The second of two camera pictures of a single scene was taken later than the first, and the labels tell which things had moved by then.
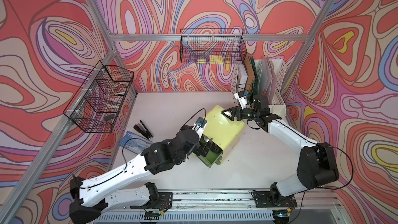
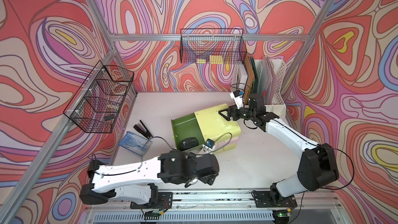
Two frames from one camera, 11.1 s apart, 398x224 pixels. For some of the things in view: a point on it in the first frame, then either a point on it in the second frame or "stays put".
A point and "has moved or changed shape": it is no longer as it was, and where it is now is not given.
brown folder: x=251 y=73 stays put
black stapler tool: x=145 y=132 stays put
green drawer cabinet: x=222 y=130 has moved or changed shape
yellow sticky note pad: x=216 y=59 stays put
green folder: x=254 y=90 stays put
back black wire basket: x=214 y=46 stays put
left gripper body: x=198 y=149 → x=209 y=180
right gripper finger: x=233 y=112 stays put
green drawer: x=214 y=155 has moved or changed shape
